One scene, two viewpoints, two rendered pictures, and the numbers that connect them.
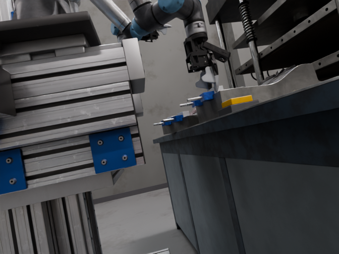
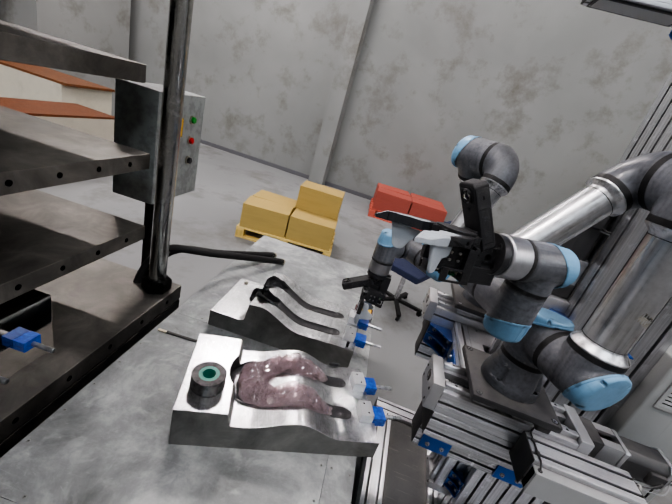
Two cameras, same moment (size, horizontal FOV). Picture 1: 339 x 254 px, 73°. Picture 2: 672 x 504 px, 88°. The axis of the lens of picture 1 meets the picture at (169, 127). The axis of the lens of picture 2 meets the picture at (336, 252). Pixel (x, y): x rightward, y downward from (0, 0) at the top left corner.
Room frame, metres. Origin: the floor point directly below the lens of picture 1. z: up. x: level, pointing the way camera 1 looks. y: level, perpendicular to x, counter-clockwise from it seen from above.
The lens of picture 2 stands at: (1.93, -0.03, 1.59)
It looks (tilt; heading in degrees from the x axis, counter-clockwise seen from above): 22 degrees down; 195
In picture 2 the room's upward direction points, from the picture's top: 17 degrees clockwise
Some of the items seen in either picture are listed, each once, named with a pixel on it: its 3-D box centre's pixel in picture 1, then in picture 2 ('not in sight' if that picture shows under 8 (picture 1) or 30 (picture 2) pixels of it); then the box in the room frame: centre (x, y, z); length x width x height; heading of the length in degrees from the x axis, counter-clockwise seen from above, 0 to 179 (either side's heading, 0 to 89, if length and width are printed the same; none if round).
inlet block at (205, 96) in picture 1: (204, 97); (365, 324); (0.82, -0.14, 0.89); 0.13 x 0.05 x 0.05; 102
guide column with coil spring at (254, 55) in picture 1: (260, 77); not in sight; (1.78, -0.77, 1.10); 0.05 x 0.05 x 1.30
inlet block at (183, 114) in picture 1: (175, 119); (371, 386); (1.07, -0.04, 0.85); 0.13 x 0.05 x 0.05; 119
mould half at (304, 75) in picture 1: (264, 94); (291, 312); (0.92, -0.40, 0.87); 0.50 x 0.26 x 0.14; 102
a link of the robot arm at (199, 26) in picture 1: (196, 32); (379, 266); (0.82, -0.17, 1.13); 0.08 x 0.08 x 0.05
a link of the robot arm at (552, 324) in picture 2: not in sight; (539, 335); (1.01, 0.30, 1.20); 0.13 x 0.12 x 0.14; 33
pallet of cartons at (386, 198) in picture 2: not in sight; (406, 208); (-4.45, -0.71, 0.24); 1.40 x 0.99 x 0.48; 98
